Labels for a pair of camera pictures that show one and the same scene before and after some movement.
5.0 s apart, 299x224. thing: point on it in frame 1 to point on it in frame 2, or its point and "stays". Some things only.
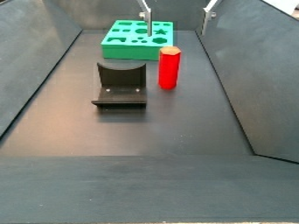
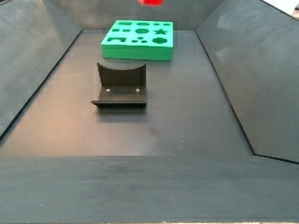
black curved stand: x=123 y=88 stays
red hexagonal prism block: x=170 y=66 to x=153 y=3
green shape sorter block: x=129 y=43 stays
